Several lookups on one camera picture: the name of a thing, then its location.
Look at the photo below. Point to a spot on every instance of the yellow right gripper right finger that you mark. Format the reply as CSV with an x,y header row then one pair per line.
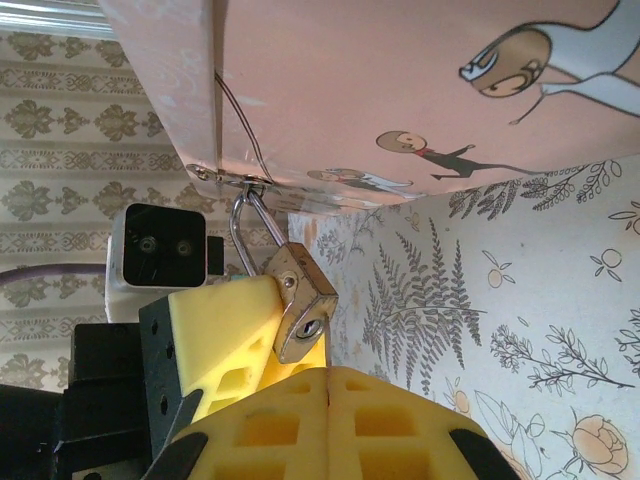
x,y
400,440

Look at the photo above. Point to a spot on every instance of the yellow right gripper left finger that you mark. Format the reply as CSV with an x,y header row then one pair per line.
x,y
270,440

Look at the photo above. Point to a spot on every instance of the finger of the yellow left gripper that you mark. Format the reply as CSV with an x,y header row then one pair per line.
x,y
225,325
300,362

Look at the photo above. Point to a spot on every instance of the brass padlock with steel shackle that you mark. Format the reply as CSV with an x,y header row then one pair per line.
x,y
300,295

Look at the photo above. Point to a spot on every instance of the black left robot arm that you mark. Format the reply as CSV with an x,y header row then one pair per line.
x,y
27,435

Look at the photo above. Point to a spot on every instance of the silver metal box hasp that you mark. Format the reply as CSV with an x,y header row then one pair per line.
x,y
227,177

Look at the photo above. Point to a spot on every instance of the pink wedding cartoon tin box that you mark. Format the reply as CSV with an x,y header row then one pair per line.
x,y
350,75

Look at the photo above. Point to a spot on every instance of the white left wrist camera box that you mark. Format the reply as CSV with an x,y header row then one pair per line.
x,y
160,245

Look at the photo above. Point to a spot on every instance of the aluminium frame post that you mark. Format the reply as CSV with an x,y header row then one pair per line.
x,y
50,15

